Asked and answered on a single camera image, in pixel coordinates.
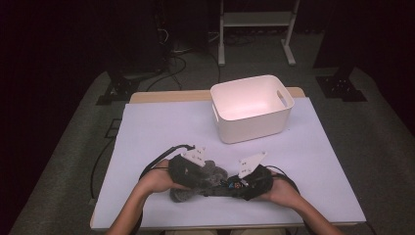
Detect person's left hand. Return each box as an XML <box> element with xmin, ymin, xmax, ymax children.
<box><xmin>138</xmin><ymin>159</ymin><xmax>192</xmax><ymax>195</ymax></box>

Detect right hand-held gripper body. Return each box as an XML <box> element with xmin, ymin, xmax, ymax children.
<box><xmin>237</xmin><ymin>151</ymin><xmax>275</xmax><ymax>202</ymax></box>

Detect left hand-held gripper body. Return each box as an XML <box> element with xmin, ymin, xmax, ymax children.
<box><xmin>167</xmin><ymin>146</ymin><xmax>210</xmax><ymax>190</ymax></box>

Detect grey fuzzy cloth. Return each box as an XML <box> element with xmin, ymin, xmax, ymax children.
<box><xmin>169</xmin><ymin>160</ymin><xmax>229</xmax><ymax>204</ymax></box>

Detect person's right hand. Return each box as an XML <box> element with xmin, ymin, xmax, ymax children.
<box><xmin>257</xmin><ymin>174</ymin><xmax>304</xmax><ymax>211</ymax></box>

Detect left hand-held gripper cable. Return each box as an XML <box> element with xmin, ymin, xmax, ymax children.
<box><xmin>139</xmin><ymin>144</ymin><xmax>196</xmax><ymax>180</ymax></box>

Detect wooden table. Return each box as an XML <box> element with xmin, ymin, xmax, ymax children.
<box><xmin>89</xmin><ymin>86</ymin><xmax>368</xmax><ymax>232</ymax></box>

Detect black floor cables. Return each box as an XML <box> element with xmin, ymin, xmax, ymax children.
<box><xmin>145</xmin><ymin>25</ymin><xmax>223</xmax><ymax>92</ymax></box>

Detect white metal stand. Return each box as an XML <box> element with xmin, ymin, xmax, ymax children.
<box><xmin>217</xmin><ymin>0</ymin><xmax>301</xmax><ymax>68</ymax></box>

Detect thin black cable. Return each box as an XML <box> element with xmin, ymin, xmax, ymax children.
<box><xmin>89</xmin><ymin>136</ymin><xmax>116</xmax><ymax>200</ymax></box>

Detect black stand base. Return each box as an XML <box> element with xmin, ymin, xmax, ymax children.
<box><xmin>314</xmin><ymin>67</ymin><xmax>368</xmax><ymax>103</ymax></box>
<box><xmin>95</xmin><ymin>70</ymin><xmax>164</xmax><ymax>106</ymax></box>

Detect white plastic bin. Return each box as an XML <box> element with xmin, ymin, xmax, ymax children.
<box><xmin>209</xmin><ymin>74</ymin><xmax>296</xmax><ymax>145</ymax></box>

